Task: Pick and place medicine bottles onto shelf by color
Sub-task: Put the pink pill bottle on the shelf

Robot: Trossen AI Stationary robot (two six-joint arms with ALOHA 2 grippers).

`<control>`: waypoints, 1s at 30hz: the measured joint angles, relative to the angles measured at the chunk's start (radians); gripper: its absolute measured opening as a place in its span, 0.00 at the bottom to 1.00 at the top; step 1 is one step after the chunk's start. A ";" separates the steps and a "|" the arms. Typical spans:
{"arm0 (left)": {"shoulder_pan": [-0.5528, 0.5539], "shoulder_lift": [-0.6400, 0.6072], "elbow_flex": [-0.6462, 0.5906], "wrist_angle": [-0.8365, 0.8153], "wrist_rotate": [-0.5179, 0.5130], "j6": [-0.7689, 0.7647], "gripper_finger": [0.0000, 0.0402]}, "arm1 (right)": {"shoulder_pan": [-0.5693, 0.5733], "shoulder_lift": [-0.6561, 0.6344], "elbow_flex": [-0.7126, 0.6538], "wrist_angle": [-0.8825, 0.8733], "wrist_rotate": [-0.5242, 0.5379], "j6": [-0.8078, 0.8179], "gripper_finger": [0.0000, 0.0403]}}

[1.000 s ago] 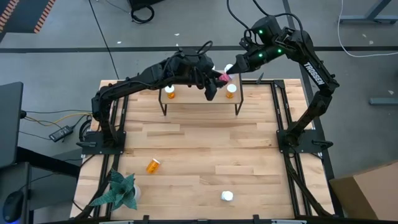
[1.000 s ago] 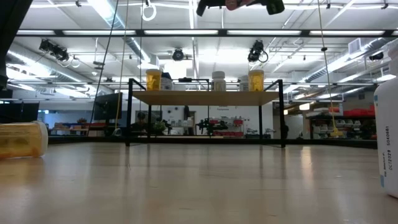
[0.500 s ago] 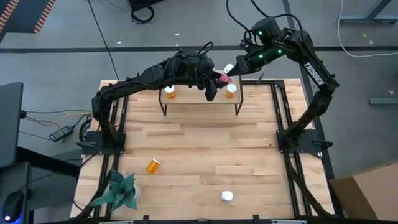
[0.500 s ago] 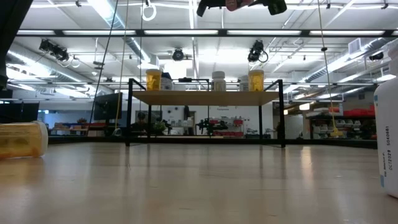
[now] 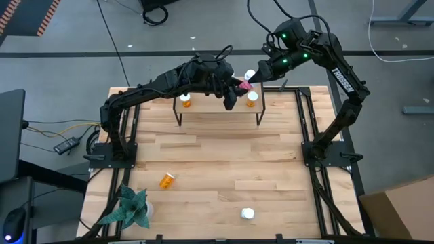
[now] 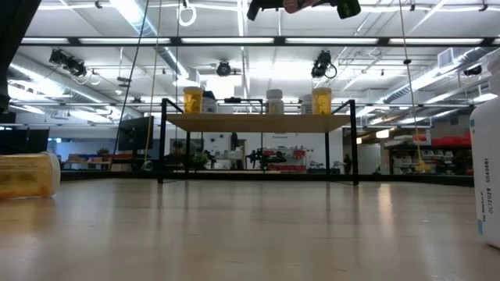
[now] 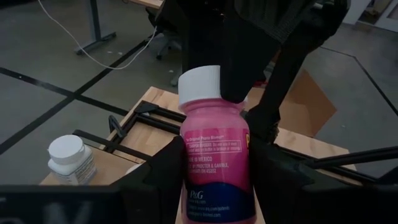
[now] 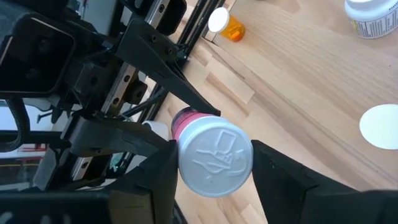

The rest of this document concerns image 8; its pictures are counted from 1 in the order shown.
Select red medicine bottle white cap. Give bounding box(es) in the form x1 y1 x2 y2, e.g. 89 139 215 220
170 106 254 198

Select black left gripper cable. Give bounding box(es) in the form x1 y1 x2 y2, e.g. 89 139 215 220
0 98 31 153

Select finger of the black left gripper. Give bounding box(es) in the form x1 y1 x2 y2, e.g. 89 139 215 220
61 117 171 157
115 18 221 117

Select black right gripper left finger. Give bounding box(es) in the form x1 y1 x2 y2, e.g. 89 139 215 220
108 139 187 224

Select white aspirin bottle green label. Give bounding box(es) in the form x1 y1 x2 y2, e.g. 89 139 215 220
344 0 398 40

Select amber pill bottle white cap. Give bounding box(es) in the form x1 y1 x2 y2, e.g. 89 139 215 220
359 103 398 151
207 6 246 43

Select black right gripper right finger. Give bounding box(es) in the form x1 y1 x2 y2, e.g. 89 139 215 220
251 139 364 224

